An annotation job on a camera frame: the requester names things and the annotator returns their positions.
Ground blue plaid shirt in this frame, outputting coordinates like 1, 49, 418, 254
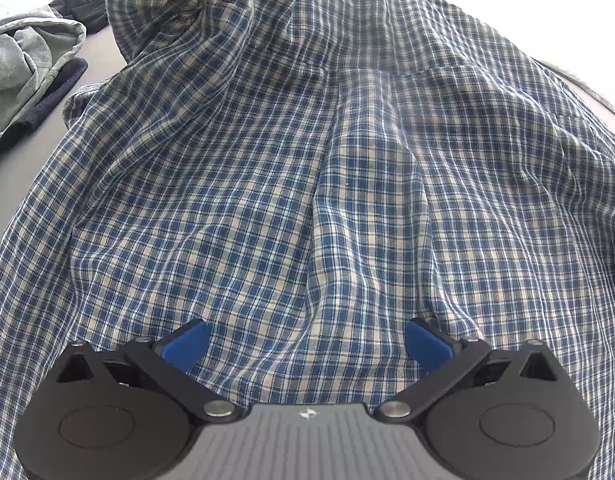
0, 0, 615, 480

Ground navy cloth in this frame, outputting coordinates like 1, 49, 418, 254
5, 57, 89, 132

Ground black garment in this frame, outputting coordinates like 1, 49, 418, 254
48, 0, 109, 36

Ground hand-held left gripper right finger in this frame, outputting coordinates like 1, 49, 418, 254
375, 317, 561, 424

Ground grey garment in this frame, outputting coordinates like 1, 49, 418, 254
0, 2, 87, 151

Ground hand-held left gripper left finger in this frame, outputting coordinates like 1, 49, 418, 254
54, 317, 238, 424

